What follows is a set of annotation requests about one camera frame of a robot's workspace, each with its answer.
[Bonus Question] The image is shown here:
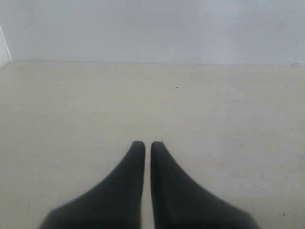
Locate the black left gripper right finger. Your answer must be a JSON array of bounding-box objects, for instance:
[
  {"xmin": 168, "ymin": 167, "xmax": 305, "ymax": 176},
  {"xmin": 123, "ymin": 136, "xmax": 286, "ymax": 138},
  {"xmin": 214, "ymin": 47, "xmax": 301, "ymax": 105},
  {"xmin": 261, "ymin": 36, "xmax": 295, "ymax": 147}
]
[{"xmin": 151, "ymin": 141, "xmax": 259, "ymax": 229}]

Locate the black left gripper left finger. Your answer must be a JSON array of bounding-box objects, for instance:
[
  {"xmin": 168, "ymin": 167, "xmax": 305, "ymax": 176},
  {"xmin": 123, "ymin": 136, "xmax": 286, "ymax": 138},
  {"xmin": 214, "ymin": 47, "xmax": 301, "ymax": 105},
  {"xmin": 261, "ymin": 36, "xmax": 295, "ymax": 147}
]
[{"xmin": 40, "ymin": 141, "xmax": 145, "ymax": 229}]

